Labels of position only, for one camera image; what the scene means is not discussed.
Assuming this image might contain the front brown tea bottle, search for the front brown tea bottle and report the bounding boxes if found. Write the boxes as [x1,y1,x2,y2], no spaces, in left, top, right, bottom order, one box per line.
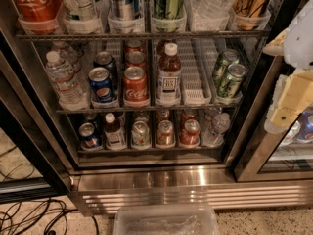
[156,42,181,106]

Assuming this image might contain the bottom shelf pepsi can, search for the bottom shelf pepsi can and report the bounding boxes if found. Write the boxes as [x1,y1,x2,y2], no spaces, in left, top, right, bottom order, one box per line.
[78,122,102,149]

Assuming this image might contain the rear brown tea bottle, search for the rear brown tea bottle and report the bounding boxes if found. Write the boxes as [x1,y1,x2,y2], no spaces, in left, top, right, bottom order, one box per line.
[156,39,171,56]

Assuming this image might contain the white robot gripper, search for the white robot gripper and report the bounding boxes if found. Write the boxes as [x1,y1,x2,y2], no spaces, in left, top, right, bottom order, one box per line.
[263,0,313,127]

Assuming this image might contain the red coke can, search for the red coke can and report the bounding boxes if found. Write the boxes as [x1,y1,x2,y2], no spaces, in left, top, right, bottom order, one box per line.
[124,39,146,53]
[125,51,147,71]
[123,67,149,108]

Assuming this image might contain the bottom shelf red can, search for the bottom shelf red can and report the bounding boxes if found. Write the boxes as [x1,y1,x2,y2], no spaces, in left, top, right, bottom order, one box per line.
[180,119,201,146]

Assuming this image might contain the front blue pepsi can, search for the front blue pepsi can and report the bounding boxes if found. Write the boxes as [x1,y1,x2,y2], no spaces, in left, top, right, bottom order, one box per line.
[88,67,115,103]

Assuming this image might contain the blue pepsi can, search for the blue pepsi can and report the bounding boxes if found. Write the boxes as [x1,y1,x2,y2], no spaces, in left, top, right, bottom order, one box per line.
[93,51,118,89]
[88,67,115,103]

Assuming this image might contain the empty white shelf tray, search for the empty white shelf tray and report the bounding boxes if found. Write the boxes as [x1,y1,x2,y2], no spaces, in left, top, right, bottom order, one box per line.
[178,40,212,106]

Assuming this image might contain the top shelf clear bottle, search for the top shelf clear bottle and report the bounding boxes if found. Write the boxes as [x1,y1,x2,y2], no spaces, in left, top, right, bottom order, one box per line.
[63,0,98,22]

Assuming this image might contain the rear blue pepsi can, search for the rear blue pepsi can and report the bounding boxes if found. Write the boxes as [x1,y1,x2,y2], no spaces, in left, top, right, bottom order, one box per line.
[93,51,118,89]

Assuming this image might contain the front green soda can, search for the front green soda can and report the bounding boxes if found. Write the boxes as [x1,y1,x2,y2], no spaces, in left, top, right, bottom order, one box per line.
[217,64,247,98]

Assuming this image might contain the rear green soda can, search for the rear green soda can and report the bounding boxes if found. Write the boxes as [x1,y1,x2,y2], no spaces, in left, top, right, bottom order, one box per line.
[212,49,240,86]

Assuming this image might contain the black floor cables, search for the black floor cables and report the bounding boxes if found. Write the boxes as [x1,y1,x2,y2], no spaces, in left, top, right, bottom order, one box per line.
[0,144,100,235]

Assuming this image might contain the rear clear water bottle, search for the rear clear water bottle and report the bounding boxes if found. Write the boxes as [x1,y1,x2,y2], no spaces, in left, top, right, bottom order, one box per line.
[52,41,83,75]

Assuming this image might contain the bottom shelf pink can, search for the bottom shelf pink can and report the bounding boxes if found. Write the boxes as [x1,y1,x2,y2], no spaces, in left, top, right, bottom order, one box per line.
[156,120,174,146]

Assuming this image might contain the large red coca-cola bottle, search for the large red coca-cola bottle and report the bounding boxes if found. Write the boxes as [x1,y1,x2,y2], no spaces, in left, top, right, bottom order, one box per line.
[13,0,62,34]

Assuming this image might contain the clear plastic bin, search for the clear plastic bin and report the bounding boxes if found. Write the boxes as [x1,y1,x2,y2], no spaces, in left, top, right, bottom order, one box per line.
[113,204,220,235]

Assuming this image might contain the top shelf water bottle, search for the top shelf water bottle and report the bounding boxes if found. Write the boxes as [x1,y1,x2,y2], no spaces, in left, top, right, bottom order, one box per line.
[192,0,246,21]

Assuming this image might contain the glass fridge door right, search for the glass fridge door right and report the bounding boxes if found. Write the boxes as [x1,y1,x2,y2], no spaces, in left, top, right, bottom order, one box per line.
[233,55,313,182]

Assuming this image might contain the front clear water bottle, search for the front clear water bottle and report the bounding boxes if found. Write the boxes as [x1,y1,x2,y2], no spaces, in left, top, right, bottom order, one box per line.
[46,51,88,111]

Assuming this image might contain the top shelf green can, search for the top shelf green can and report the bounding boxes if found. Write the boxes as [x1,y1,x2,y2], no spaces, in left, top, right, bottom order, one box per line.
[154,0,184,20]

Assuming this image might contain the blue can behind glass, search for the blue can behind glass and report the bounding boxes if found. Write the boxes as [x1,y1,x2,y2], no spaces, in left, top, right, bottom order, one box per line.
[296,112,313,143]

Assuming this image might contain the clear water bottle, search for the clear water bottle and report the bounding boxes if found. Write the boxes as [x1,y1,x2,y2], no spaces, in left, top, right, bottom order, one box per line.
[46,51,88,111]
[52,41,83,75]

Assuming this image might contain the bottom shelf silver can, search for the bottom shelf silver can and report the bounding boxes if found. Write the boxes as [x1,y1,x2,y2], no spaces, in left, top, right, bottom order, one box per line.
[131,121,151,148]

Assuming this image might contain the bottom shelf tea bottle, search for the bottom shelf tea bottle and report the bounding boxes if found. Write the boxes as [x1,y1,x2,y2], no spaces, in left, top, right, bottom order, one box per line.
[104,113,126,149]

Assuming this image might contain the top shelf orange can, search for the top shelf orange can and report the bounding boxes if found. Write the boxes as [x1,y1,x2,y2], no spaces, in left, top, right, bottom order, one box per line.
[233,0,270,30]

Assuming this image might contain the bottom shelf water bottle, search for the bottom shelf water bottle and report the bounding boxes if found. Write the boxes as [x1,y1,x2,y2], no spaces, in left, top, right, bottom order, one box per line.
[201,113,230,148]

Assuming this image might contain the shelf water bottle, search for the shelf water bottle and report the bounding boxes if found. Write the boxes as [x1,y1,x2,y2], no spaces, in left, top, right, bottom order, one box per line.
[201,113,230,148]
[192,0,246,21]

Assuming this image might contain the steel fridge base grille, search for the steel fridge base grille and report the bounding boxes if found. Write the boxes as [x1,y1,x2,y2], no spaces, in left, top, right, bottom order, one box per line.
[68,166,313,216]

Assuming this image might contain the green soda can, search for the green soda can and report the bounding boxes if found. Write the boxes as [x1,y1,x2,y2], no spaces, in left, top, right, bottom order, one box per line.
[217,64,247,98]
[212,49,240,86]

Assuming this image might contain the top shelf silver blue can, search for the top shelf silver blue can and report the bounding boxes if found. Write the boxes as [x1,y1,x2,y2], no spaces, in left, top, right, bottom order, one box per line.
[109,0,141,21]

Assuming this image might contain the brown tea bottle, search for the brown tea bottle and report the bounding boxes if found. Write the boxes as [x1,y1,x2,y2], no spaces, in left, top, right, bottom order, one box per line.
[156,39,171,56]
[156,42,181,106]

